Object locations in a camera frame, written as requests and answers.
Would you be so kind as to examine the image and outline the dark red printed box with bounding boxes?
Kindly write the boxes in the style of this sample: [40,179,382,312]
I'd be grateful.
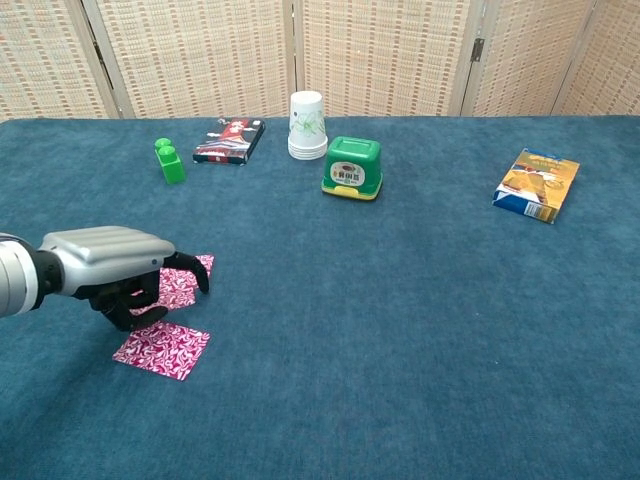
[192,116,267,166]

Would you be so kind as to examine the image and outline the woven folding screen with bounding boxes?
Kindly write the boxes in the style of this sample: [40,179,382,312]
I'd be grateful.
[0,0,640,121]

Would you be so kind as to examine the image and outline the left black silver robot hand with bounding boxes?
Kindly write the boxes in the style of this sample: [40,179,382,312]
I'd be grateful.
[37,225,210,332]

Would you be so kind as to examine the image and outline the yellow blue snack box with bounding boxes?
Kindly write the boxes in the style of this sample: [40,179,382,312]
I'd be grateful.
[492,147,581,225]

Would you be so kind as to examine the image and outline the green toy brick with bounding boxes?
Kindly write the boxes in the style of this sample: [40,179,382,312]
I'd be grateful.
[153,137,187,185]

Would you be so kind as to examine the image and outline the white paper cups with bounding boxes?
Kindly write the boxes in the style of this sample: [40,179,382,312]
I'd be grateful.
[287,90,329,161]

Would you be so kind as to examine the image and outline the green container with yellow base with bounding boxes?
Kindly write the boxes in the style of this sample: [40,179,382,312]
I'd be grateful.
[320,136,384,202]

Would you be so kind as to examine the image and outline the blue felt table cover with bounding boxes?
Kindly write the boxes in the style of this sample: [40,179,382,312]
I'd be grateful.
[0,115,640,480]

